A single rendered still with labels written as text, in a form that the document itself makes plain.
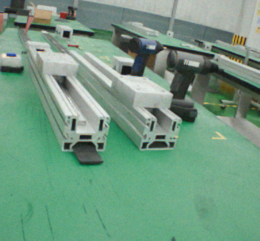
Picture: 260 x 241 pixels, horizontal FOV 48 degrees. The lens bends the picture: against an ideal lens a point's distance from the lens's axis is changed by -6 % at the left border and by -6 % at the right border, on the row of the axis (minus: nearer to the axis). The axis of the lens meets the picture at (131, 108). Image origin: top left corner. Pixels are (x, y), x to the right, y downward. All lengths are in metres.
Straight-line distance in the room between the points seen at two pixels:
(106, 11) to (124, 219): 12.28
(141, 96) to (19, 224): 0.45
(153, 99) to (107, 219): 0.38
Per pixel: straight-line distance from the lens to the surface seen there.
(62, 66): 0.94
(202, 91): 3.11
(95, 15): 12.58
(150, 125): 0.74
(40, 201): 0.52
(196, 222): 0.55
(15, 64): 1.25
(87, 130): 0.67
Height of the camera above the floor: 1.09
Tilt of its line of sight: 18 degrees down
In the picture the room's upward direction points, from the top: 12 degrees clockwise
